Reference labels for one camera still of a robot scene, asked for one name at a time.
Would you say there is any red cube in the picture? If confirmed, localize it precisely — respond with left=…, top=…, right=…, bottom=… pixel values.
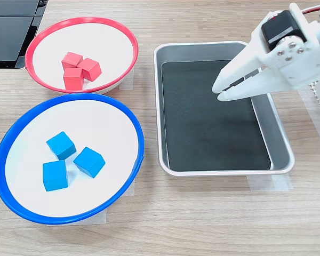
left=62, top=67, right=85, bottom=91
left=61, top=51, right=84, bottom=70
left=76, top=57, right=102, bottom=82

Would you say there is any blue cube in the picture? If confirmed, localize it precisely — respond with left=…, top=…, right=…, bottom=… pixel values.
left=73, top=146, right=107, bottom=179
left=42, top=159, right=69, bottom=193
left=45, top=131, right=77, bottom=161

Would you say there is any translucent tape piece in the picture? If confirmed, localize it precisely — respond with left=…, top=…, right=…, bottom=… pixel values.
left=119, top=67, right=134, bottom=91
left=247, top=174, right=294, bottom=192
left=122, top=180, right=135, bottom=198
left=297, top=79, right=320, bottom=156

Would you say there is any black mat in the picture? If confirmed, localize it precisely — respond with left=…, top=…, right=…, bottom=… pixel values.
left=161, top=60, right=272, bottom=172

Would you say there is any steel tray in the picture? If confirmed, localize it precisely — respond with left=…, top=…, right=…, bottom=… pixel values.
left=153, top=40, right=296, bottom=177

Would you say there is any blue-rimmed white plate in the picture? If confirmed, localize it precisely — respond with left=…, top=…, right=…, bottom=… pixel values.
left=0, top=93, right=145, bottom=225

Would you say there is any red-rimmed white plate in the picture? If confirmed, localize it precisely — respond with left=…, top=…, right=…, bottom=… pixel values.
left=25, top=17, right=139, bottom=94

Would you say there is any black electronic device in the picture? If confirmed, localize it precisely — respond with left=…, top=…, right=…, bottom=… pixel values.
left=0, top=0, right=50, bottom=70

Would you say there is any pale perforated base plate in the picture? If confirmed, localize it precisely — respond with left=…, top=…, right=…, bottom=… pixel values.
left=307, top=79, right=320, bottom=125

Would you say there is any red and black cable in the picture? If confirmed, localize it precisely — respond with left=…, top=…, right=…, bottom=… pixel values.
left=300, top=4, right=320, bottom=15

